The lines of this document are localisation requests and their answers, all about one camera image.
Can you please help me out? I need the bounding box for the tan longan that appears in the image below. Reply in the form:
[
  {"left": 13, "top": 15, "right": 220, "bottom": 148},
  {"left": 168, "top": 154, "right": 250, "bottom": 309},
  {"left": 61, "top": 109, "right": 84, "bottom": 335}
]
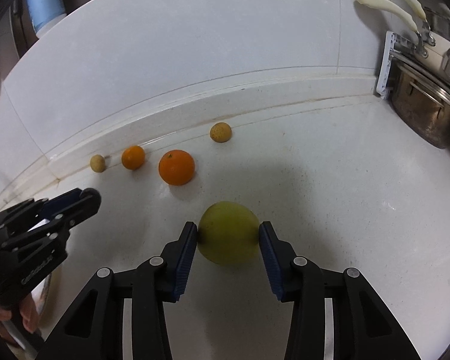
[
  {"left": 89, "top": 154, "right": 106, "bottom": 173},
  {"left": 209, "top": 122, "right": 232, "bottom": 143}
]

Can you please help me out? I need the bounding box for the small orange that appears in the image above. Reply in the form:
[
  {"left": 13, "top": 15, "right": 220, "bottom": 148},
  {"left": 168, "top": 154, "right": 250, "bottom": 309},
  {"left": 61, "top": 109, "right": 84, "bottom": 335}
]
[{"left": 121, "top": 145, "right": 146, "bottom": 171}]

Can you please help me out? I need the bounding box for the large orange with stem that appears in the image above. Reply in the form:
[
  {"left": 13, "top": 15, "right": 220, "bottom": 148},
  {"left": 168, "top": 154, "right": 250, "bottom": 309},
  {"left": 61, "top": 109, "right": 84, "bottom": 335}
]
[{"left": 158, "top": 150, "right": 195, "bottom": 186}]

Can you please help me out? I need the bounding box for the dark green round fruit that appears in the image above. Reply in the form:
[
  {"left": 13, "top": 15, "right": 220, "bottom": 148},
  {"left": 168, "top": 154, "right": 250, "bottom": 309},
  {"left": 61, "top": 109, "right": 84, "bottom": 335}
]
[{"left": 198, "top": 201, "right": 259, "bottom": 266}]

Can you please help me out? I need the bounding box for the left hand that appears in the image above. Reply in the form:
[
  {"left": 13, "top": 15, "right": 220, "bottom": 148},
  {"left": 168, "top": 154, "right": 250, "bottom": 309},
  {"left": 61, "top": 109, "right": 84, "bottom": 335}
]
[{"left": 0, "top": 293, "right": 41, "bottom": 334}]

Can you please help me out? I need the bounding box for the blue white soap bottle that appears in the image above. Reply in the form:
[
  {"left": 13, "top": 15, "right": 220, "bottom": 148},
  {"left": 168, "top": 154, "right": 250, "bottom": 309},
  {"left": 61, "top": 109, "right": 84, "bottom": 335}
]
[{"left": 26, "top": 0, "right": 66, "bottom": 39}]

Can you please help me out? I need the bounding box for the steel cooking pot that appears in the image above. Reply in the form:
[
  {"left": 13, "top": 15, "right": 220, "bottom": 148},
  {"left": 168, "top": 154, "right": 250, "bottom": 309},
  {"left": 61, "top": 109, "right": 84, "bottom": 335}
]
[{"left": 390, "top": 58, "right": 450, "bottom": 149}]

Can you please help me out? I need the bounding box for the white rack bracket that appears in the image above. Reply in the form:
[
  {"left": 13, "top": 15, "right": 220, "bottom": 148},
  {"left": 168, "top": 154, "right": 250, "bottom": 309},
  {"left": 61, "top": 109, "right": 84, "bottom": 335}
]
[{"left": 376, "top": 31, "right": 396, "bottom": 99}]

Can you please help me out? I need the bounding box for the cream knife handle lower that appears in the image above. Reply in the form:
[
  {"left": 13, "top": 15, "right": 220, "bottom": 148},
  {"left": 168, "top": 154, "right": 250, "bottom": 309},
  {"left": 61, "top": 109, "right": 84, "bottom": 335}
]
[{"left": 356, "top": 0, "right": 419, "bottom": 33}]

